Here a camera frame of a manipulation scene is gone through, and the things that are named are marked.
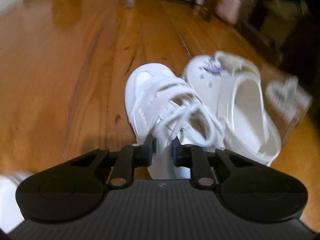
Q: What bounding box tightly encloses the white lace sneaker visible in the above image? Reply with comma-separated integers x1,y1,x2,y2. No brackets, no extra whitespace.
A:
0,171,32,233
125,63,225,179

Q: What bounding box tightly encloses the white clog with charms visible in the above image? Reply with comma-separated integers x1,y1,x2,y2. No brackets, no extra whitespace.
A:
181,55,281,166

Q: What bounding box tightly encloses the tan fleece boot left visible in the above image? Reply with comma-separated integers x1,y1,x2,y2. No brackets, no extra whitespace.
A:
264,76,313,145

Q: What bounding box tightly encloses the pink bag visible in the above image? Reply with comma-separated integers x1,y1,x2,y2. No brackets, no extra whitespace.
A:
216,0,242,25

